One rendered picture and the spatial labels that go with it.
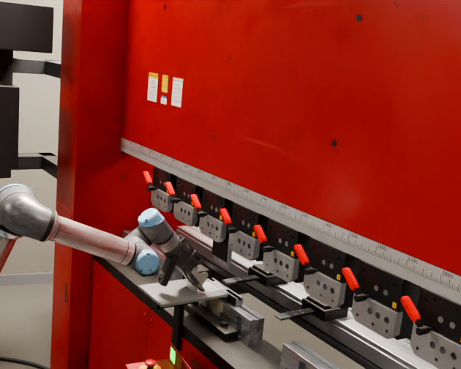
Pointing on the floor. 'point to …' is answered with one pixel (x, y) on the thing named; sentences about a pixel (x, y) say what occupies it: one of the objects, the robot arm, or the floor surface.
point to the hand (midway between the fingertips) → (197, 287)
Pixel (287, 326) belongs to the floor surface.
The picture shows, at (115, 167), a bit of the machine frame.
